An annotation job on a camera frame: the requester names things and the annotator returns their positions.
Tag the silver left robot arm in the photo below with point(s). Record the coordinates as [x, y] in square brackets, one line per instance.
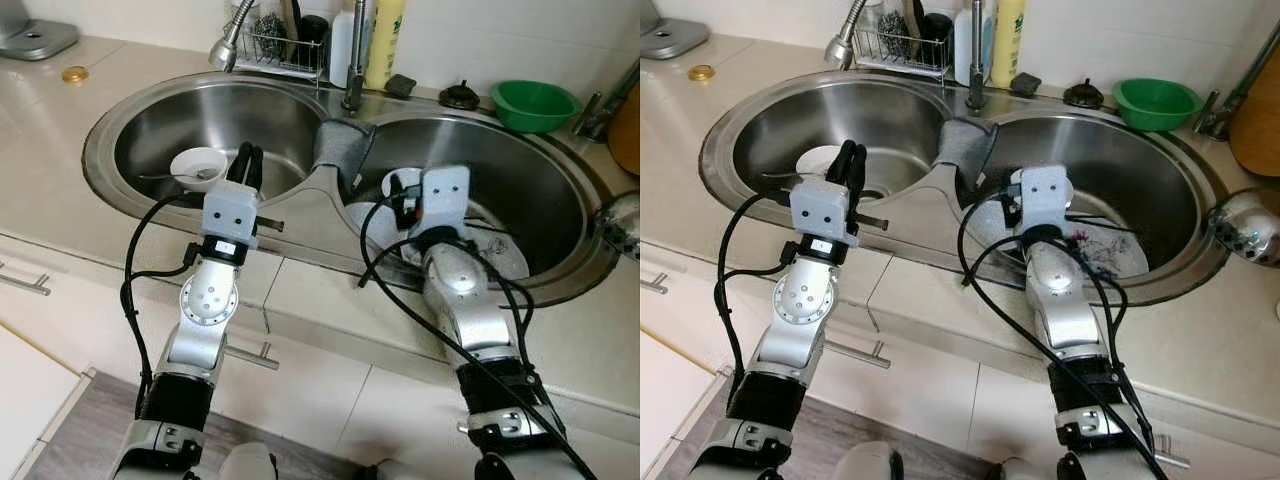
[205, 300]
[805, 300]

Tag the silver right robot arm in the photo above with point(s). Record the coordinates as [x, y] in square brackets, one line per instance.
[1065, 310]
[465, 300]

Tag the small white bowl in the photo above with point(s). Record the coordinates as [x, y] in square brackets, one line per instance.
[190, 160]
[812, 160]

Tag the metal spoon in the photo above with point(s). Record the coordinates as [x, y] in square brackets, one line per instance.
[210, 176]
[780, 176]

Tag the stainless steel double sink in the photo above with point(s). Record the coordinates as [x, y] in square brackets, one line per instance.
[800, 130]
[250, 110]

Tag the grey dish cloth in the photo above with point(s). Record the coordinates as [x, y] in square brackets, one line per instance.
[965, 145]
[340, 150]

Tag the black sink stopper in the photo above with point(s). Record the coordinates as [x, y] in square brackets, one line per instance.
[460, 98]
[1083, 97]

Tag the small black sponge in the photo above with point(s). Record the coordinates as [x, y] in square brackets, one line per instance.
[1025, 85]
[400, 86]

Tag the chrome flexible faucet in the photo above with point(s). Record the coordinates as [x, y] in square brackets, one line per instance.
[845, 38]
[230, 40]

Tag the upright chrome tap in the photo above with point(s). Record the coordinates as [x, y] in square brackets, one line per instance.
[355, 80]
[977, 80]

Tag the steel wool scourer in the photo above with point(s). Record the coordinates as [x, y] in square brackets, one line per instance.
[893, 38]
[268, 35]

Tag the white plastic bottle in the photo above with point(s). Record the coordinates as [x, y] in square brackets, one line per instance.
[960, 50]
[338, 50]

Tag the green plastic bowl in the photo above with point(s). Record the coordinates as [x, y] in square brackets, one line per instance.
[1155, 105]
[535, 110]

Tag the yellow detergent bottle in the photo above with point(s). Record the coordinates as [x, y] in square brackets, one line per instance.
[1008, 45]
[385, 45]

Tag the gold round cap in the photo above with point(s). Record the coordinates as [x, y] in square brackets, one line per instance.
[701, 73]
[75, 74]

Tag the cream base cabinet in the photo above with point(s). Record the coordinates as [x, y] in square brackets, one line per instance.
[320, 400]
[930, 400]

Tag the grey appliance base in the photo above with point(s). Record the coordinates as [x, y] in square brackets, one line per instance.
[35, 40]
[670, 42]

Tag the wooden cutting board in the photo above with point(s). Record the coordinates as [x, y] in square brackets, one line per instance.
[628, 135]
[1258, 130]

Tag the robot left leg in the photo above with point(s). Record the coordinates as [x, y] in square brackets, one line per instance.
[868, 465]
[248, 465]

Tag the white side cabinet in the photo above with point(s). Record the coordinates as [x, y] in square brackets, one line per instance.
[670, 420]
[35, 410]

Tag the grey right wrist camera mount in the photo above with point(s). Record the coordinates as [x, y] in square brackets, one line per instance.
[1045, 195]
[445, 195]

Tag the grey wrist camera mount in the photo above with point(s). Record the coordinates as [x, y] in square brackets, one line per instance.
[445, 195]
[820, 212]
[1045, 195]
[228, 215]

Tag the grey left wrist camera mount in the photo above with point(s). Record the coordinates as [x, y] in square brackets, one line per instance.
[820, 212]
[228, 215]

